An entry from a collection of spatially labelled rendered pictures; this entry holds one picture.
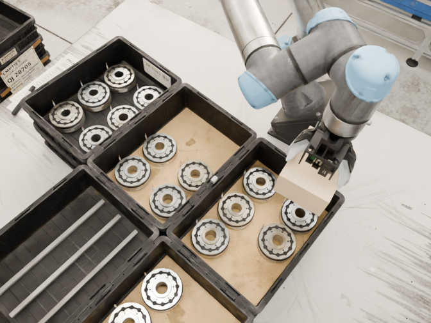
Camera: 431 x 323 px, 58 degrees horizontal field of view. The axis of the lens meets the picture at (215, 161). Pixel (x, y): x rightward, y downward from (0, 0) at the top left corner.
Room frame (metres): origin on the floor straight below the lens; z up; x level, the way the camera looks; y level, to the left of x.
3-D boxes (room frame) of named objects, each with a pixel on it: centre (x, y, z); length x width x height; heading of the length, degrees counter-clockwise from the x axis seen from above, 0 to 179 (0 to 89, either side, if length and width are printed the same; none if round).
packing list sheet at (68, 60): (0.91, 0.62, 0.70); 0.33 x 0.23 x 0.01; 153
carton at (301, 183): (0.46, -0.23, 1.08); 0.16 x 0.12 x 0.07; 153
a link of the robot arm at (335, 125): (0.43, -0.22, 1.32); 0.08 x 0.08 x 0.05
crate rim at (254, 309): (0.40, -0.13, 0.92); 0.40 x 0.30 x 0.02; 145
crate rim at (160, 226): (0.57, 0.12, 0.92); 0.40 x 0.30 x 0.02; 145
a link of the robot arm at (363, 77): (0.44, -0.22, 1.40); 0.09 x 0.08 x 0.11; 20
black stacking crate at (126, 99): (0.74, 0.36, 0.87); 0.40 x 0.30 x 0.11; 145
